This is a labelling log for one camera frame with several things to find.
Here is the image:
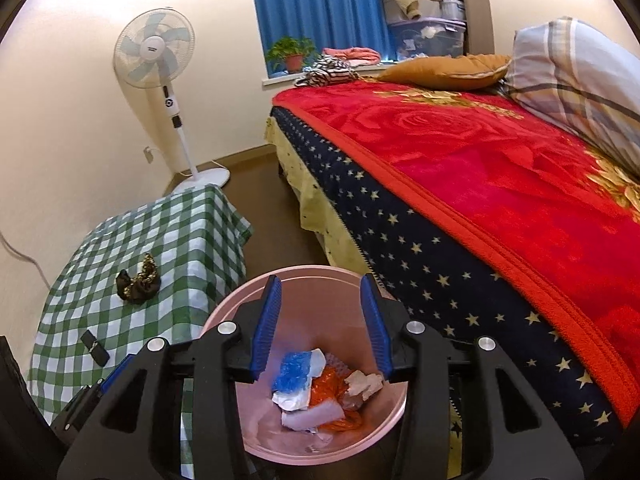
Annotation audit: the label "black lipstick tube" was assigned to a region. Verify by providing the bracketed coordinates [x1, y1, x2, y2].
[81, 331, 111, 367]

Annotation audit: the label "blue plastic bag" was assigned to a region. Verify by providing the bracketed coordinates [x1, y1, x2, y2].
[272, 352, 318, 394]

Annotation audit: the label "wooden bookshelf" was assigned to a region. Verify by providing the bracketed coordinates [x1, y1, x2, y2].
[415, 0, 496, 56]

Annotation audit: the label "pink folded clothes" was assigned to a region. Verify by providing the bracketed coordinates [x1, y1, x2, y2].
[322, 46, 383, 66]

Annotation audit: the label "pink plastic bin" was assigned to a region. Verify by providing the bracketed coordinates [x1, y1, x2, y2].
[200, 265, 408, 461]

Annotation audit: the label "orange plastic bag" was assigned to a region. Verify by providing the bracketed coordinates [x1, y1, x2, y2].
[310, 366, 366, 432]

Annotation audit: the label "blue curtain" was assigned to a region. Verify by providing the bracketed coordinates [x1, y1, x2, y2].
[248, 0, 421, 78]

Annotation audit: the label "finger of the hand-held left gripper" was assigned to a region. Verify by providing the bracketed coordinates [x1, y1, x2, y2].
[95, 352, 141, 397]

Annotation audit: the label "tan paper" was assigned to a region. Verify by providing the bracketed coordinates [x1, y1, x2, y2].
[342, 370, 386, 402]

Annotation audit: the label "black white striped garment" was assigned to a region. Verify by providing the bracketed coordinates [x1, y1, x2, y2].
[294, 55, 361, 87]

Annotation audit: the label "plaid pillow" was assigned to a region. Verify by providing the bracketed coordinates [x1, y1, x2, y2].
[502, 16, 640, 176]

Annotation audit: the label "red floral blanket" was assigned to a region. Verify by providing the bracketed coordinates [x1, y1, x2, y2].
[272, 77, 640, 431]

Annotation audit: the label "grey wall cable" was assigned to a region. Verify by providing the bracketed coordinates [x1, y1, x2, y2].
[0, 232, 53, 291]

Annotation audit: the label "white standing fan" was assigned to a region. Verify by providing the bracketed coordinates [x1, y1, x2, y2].
[112, 7, 231, 192]

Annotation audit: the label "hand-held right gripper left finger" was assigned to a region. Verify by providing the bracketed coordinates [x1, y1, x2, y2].
[56, 275, 283, 480]

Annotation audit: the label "navy star print bedsheet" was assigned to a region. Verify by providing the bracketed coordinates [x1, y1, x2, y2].
[262, 105, 626, 480]

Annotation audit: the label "clear plastic storage box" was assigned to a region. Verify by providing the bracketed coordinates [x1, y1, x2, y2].
[387, 17, 468, 61]

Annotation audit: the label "green checked tablecloth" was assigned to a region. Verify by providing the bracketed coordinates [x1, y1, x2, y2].
[27, 185, 253, 480]

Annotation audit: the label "potted green plant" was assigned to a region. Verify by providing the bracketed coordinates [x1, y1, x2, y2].
[266, 36, 318, 75]

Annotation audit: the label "black gold scrunchie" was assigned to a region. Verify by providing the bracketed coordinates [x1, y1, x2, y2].
[116, 254, 161, 305]

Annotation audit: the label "orange pillow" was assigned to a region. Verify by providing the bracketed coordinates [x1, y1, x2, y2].
[375, 53, 513, 92]

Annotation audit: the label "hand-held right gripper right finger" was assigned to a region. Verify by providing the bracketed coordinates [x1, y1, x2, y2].
[360, 274, 586, 480]

